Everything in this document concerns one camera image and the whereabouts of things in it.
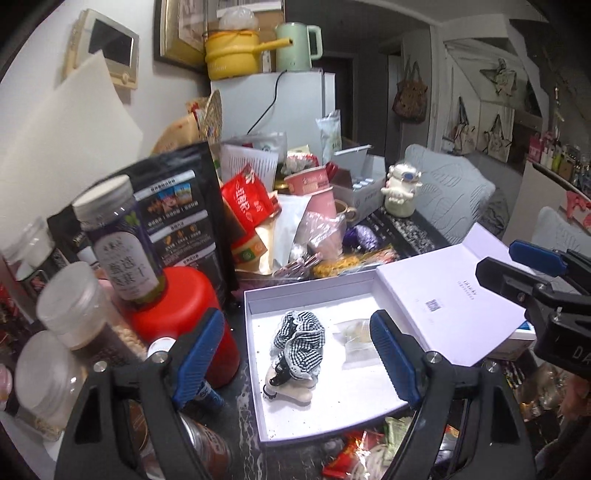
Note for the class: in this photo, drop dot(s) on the printed tote bag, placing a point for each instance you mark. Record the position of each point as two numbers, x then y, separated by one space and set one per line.
497 136
464 131

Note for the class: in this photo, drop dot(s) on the gold pouch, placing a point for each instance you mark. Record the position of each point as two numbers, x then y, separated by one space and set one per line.
258 254

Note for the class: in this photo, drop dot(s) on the yellow pot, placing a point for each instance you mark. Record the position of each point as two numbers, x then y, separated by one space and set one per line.
231 55

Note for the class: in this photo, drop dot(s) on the white mini fridge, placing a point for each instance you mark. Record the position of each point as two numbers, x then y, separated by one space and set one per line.
295 101

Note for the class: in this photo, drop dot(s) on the purple label jar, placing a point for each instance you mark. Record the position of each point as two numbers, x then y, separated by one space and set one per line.
124 249

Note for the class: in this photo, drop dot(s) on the green sachet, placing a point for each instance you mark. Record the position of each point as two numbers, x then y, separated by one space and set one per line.
395 431

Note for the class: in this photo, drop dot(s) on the white paper leaflet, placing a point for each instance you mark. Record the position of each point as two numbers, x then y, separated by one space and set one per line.
249 159

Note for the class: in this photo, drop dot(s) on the grey patterned cushion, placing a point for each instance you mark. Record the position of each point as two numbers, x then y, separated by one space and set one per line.
448 189
554 228

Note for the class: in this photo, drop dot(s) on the yellow snack packet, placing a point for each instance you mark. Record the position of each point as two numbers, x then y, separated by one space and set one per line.
346 266

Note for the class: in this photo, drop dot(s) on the clear plastic bag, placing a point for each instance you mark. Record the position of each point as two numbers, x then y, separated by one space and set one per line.
323 230

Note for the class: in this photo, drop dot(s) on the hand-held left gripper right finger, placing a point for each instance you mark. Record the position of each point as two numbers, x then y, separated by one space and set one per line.
395 362

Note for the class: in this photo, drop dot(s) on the green white pouch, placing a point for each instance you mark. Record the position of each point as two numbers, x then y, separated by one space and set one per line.
330 136

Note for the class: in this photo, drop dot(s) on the red canister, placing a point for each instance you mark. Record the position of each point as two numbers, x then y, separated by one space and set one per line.
184 314

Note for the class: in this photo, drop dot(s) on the purple foil wrapper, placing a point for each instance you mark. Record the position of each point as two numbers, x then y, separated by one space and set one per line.
364 236

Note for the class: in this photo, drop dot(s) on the dark red case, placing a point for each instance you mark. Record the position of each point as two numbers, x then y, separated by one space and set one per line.
337 171

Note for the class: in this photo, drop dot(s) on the clear plastic packet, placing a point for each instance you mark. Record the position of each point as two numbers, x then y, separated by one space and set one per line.
355 344

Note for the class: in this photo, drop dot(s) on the black stand-up pouch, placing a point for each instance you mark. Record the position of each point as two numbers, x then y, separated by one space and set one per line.
184 203

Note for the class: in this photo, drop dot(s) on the framed picture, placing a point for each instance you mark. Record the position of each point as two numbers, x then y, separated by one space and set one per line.
178 37

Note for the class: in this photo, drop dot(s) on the beige wall intercom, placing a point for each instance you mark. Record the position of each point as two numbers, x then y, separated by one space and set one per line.
108 44

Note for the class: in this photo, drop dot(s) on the white cardboard box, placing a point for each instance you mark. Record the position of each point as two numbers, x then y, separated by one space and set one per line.
364 198

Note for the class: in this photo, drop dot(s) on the brown hanging tote bag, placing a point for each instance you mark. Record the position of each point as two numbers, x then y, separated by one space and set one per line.
408 101

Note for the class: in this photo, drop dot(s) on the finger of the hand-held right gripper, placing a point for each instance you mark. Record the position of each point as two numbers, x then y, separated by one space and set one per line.
508 277
538 258

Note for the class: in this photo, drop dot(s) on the black white checkered scrunchie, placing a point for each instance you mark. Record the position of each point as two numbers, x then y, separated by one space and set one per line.
295 341

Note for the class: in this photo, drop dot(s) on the brown orange container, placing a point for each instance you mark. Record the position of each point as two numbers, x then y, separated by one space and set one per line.
207 447

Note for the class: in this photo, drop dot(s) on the red candy wrappers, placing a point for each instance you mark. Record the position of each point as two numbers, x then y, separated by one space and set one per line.
355 454

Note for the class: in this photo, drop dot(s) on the white gift box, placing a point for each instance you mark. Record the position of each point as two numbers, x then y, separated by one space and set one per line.
332 401

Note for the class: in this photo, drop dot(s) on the red snack packet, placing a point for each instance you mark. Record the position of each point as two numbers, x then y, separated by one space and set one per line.
244 203

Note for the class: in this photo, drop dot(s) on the row of cosmetic bottles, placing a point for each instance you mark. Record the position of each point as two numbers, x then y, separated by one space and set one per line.
558 159

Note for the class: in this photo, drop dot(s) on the white paper sheet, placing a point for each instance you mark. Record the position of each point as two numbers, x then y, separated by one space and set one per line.
69 129

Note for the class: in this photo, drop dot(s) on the blue white medicine box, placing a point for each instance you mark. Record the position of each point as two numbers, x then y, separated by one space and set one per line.
517 344

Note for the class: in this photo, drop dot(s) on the green electric kettle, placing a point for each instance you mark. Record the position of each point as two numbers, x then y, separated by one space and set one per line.
295 46

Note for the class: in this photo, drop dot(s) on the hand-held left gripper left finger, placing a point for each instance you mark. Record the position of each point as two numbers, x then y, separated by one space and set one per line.
198 355

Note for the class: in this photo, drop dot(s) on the beige snack bag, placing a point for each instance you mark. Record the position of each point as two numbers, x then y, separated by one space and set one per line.
180 134

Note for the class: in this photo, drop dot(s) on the pink cup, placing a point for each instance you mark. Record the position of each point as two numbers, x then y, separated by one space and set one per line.
318 198

